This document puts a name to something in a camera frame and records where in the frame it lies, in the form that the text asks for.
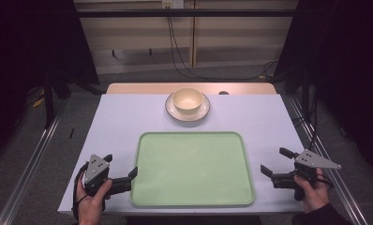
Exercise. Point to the black stand post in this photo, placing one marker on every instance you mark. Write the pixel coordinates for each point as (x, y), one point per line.
(48, 103)

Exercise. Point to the cream bowl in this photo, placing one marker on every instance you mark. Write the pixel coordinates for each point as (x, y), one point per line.
(187, 100)

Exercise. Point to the white wall socket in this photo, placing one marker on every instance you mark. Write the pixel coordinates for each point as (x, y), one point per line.
(172, 3)

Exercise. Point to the small black floor object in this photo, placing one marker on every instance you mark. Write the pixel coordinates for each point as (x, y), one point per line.
(71, 133)

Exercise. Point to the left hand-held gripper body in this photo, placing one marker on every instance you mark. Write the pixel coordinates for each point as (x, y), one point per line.
(95, 170)

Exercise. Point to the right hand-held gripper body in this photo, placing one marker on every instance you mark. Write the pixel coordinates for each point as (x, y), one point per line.
(309, 165)

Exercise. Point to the black curtain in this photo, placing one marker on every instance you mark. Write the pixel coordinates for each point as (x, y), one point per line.
(347, 78)
(25, 62)

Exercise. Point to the yellow floor tape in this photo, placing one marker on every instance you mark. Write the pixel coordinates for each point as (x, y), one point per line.
(37, 101)

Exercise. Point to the person's left hand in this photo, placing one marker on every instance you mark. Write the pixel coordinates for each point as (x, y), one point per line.
(90, 206)

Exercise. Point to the person's right hand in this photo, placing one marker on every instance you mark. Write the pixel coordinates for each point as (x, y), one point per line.
(314, 193)

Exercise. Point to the white plate with dark rim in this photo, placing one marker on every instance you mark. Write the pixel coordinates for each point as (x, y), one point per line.
(203, 111)

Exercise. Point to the light green tray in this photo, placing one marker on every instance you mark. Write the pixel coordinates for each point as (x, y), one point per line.
(192, 170)

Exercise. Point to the black horizontal bar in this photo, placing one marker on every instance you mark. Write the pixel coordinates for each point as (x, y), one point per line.
(187, 13)

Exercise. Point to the white table cover board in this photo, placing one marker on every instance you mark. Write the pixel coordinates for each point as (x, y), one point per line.
(119, 125)

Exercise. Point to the metal floor rail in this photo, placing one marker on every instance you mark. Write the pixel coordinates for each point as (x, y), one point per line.
(331, 181)
(28, 162)

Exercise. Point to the wooden table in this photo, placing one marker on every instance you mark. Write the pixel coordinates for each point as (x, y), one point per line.
(144, 88)

